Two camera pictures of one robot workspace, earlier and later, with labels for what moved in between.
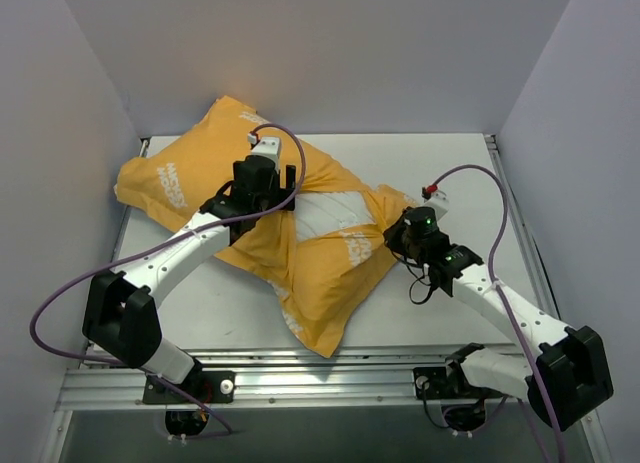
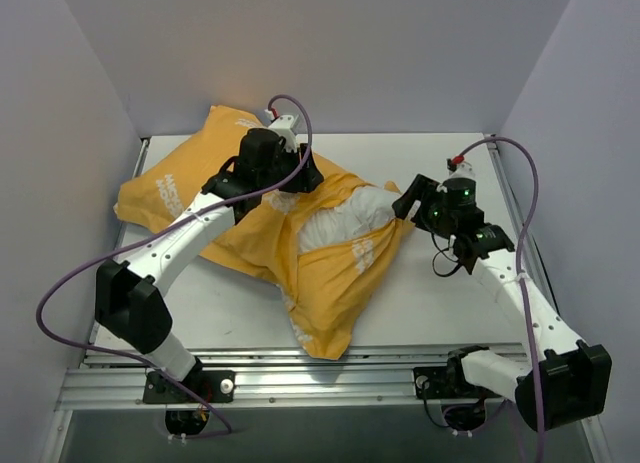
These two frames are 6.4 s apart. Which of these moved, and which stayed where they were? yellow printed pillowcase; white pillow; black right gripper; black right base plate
Moved: white pillow; black right gripper
Stayed: black right base plate; yellow printed pillowcase
